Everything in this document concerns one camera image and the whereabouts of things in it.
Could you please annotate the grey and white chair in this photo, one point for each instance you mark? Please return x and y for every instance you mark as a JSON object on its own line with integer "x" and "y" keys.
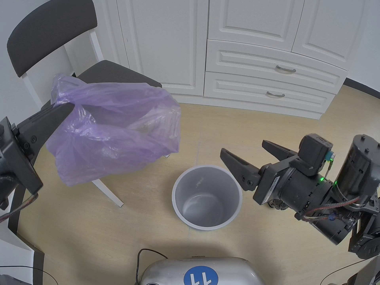
{"x": 53, "y": 25}

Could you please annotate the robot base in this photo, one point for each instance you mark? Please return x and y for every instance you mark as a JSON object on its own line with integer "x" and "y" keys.
{"x": 202, "y": 272}

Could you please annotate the purple plastic bag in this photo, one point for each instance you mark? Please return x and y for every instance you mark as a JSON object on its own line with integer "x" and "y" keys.
{"x": 112, "y": 123}

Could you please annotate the white wardrobe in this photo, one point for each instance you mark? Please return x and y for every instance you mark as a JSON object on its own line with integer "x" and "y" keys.
{"x": 166, "y": 25}

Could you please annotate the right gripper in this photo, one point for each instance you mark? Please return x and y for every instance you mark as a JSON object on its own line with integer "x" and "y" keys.
{"x": 291, "y": 188}

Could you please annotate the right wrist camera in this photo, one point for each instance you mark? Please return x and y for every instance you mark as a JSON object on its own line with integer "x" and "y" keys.
{"x": 314, "y": 150}

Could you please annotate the white trash bin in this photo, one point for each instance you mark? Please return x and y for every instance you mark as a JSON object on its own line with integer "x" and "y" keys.
{"x": 178, "y": 194}

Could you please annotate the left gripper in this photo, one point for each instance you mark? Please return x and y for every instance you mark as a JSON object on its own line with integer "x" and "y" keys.
{"x": 14, "y": 159}

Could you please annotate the black plastic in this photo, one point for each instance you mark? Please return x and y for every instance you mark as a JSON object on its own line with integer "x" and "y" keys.
{"x": 277, "y": 205}

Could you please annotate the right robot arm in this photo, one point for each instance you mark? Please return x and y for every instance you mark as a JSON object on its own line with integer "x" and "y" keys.
{"x": 359, "y": 165}

